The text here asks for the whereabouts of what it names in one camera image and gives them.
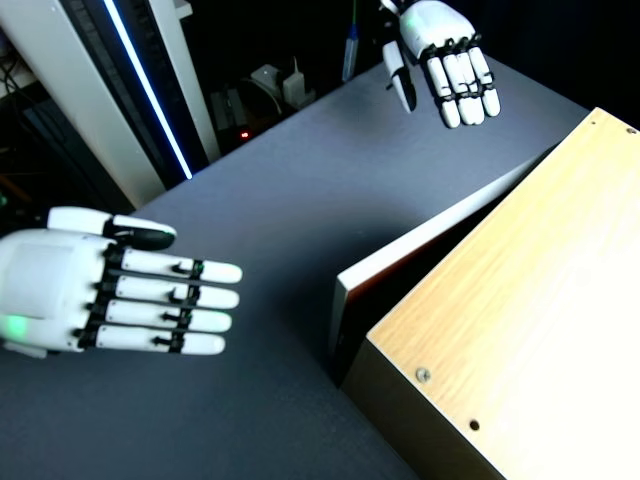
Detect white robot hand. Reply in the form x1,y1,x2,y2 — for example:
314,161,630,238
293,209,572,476
0,206,244,359
382,0,502,129

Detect white column with light strip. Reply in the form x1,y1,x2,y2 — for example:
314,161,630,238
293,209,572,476
0,0,221,211

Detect black power strip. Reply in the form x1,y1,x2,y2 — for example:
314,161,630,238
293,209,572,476
209,87,254,144

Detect white cabinet door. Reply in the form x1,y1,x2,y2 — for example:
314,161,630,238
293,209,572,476
329,143,565,386

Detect light wooden box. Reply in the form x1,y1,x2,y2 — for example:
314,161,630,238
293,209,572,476
339,106,640,480

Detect white power adapter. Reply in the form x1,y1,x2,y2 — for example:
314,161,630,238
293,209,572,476
282,57,317,109
249,63,282,97

